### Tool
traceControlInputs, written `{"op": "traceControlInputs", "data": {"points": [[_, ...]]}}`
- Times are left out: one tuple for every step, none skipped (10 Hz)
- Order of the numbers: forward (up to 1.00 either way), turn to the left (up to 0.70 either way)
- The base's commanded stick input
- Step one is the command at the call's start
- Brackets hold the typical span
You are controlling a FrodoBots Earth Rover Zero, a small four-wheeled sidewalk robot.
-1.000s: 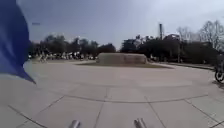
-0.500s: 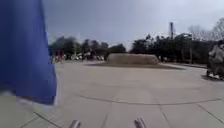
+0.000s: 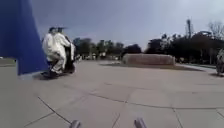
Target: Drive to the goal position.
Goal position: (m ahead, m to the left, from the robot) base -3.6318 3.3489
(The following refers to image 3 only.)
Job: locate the dark scooter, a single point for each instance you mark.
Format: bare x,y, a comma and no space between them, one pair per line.
68,63

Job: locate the tower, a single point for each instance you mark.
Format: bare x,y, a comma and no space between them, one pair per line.
189,28

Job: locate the blue structure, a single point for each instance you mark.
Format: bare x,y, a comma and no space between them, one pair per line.
18,33

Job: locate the person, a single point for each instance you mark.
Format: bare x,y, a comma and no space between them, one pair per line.
62,46
220,61
49,45

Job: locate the low stone block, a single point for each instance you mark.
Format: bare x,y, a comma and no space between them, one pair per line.
148,59

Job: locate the robot's own part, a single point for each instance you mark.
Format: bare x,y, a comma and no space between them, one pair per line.
140,123
75,124

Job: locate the row of trees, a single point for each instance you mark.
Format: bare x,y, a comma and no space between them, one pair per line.
186,46

